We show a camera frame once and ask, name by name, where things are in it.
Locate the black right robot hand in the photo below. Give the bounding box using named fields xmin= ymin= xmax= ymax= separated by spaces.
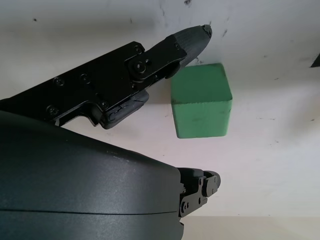
xmin=0 ymin=24 xmax=222 ymax=240

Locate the green cube block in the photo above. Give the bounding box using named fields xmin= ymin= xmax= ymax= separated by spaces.
xmin=170 ymin=62 xmax=233 ymax=139

